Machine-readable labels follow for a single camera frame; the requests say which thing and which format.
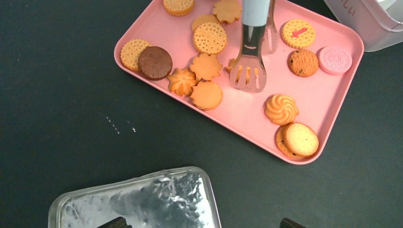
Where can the pink cookie tray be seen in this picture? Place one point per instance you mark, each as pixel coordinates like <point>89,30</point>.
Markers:
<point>318,97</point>

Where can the metal serving tongs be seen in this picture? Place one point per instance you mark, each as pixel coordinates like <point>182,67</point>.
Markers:
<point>259,37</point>

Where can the pale round butter cookie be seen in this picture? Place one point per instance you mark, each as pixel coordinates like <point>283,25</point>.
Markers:
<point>301,139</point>

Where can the swirl butter cookie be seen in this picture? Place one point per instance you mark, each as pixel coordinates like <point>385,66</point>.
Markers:
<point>281,109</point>

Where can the red marked dotted cracker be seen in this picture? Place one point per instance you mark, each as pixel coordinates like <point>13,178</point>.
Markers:
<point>298,33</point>

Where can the white divided cookie tin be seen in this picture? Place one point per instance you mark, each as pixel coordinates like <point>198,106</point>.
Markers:
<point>379,23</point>

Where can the pink round cookie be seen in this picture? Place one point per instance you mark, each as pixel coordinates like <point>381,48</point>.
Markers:
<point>334,60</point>

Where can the round orange cracker cookie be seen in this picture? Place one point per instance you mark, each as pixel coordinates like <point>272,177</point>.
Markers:
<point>178,7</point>

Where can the chocolate chip cookie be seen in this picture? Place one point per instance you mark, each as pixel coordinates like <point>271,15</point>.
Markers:
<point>303,63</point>

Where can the large round sandwich cookie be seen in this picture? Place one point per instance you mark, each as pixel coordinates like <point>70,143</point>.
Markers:
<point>210,38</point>

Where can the dark chocolate round cookie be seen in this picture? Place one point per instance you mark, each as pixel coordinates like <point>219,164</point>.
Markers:
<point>155,63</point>

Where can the clear plastic tin lid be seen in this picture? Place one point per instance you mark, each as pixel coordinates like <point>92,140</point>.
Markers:
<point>174,198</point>

